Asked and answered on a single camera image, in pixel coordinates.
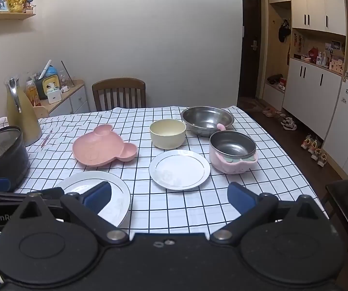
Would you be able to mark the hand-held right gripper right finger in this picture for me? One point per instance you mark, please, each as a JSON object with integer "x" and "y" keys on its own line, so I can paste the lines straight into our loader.
{"x": 240, "y": 197}

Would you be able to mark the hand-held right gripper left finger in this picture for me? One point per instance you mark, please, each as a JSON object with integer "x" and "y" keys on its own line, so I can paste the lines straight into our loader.
{"x": 98, "y": 197}

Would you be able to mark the white gold-rimmed plate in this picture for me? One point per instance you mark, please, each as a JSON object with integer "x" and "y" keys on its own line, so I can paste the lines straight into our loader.
{"x": 180, "y": 169}
{"x": 71, "y": 183}

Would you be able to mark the pink bear-shaped plate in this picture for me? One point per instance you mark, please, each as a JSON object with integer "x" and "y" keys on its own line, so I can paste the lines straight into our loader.
{"x": 98, "y": 147}

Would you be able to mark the black cooking pot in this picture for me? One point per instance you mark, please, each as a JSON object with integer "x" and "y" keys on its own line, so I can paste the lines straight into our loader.
{"x": 13, "y": 163}

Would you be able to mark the glass pot lid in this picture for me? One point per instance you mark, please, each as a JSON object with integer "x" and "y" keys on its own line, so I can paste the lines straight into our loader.
{"x": 1, "y": 148}

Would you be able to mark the pink steel-lined bowl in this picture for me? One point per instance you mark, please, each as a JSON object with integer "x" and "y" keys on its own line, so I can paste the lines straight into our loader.
{"x": 231, "y": 148}

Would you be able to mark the white black checked tablecloth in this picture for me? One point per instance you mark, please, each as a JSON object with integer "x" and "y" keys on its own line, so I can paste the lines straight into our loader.
{"x": 174, "y": 209}

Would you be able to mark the pink pen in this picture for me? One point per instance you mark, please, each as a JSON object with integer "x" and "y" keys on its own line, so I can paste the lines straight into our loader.
{"x": 46, "y": 139}

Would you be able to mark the olive thermos jug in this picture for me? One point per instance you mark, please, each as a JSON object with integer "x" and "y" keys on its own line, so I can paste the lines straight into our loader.
{"x": 22, "y": 118}

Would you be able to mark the large steel bowl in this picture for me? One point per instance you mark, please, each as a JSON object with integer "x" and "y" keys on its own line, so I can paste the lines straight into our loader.
{"x": 207, "y": 119}

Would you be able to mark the pair of orange child shoes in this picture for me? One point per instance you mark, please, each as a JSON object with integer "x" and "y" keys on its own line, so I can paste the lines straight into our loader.
{"x": 309, "y": 142}
{"x": 319, "y": 157}

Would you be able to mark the pair of white black sneakers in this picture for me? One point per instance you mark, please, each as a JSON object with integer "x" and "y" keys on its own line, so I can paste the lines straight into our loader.
{"x": 289, "y": 123}

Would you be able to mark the pair of pink slippers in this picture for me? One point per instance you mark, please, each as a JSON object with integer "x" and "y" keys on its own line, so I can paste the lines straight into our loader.
{"x": 268, "y": 111}

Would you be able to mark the cream bowl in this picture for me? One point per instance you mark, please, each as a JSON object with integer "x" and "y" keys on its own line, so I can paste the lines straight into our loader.
{"x": 168, "y": 133}

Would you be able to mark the orange drink bottle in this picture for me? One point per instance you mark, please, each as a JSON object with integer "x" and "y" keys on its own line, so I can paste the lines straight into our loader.
{"x": 33, "y": 94}

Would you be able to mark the white drawer side cabinet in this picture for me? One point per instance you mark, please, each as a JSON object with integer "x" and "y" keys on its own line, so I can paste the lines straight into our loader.
{"x": 74, "y": 100}

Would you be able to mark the dark wooden chair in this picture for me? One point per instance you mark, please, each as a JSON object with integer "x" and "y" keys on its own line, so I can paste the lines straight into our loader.
{"x": 344, "y": 191}

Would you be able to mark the small white box device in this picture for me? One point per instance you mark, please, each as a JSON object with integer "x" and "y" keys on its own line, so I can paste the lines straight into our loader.
{"x": 53, "y": 95}

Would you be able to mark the wooden slatted chair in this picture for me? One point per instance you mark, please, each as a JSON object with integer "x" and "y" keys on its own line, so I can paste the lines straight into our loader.
{"x": 118, "y": 86}

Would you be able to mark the small white charger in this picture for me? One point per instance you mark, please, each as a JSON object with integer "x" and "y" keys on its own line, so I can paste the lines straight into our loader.
{"x": 65, "y": 89}

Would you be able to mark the clear glass jar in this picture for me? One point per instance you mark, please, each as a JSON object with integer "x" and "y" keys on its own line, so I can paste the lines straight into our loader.
{"x": 63, "y": 80}

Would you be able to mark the white lower cabinet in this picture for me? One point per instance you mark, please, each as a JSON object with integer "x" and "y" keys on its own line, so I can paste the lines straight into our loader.
{"x": 310, "y": 97}

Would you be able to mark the white stick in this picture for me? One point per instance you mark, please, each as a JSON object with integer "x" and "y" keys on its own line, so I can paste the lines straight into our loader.
{"x": 45, "y": 69}

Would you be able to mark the red backpack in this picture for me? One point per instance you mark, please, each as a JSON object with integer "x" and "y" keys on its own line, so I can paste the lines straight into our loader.
{"x": 313, "y": 55}

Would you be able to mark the black hanging bag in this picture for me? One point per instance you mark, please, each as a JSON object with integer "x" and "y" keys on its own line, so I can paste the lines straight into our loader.
{"x": 284, "y": 31}

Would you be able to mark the dark entrance door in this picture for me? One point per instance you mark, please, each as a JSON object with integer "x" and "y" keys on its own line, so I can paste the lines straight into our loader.
{"x": 249, "y": 21}

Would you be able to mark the wooden wall shelf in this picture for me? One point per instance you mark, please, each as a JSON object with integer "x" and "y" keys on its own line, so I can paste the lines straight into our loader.
{"x": 10, "y": 17}

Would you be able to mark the white upper wall cabinets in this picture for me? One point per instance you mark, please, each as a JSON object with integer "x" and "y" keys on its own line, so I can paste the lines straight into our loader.
{"x": 313, "y": 0}

